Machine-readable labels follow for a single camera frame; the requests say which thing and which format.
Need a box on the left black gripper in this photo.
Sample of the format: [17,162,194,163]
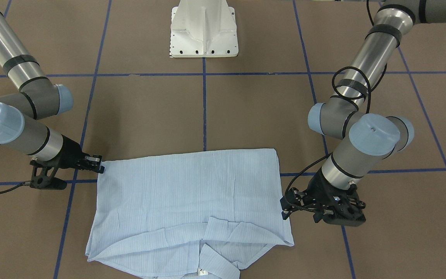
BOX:
[280,169,343,220]

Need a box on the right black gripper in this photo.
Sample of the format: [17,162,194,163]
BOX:
[47,136,105,174]

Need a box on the light blue button shirt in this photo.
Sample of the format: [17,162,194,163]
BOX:
[85,148,294,279]

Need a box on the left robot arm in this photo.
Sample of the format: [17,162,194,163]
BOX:
[280,0,446,227]

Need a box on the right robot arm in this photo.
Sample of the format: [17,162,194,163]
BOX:
[0,11,105,173]

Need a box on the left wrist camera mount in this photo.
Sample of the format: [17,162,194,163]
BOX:
[313,184,366,227]

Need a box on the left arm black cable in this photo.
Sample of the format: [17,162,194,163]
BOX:
[283,66,372,202]

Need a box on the white camera mast pedestal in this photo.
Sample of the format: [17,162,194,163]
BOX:
[169,0,239,58]

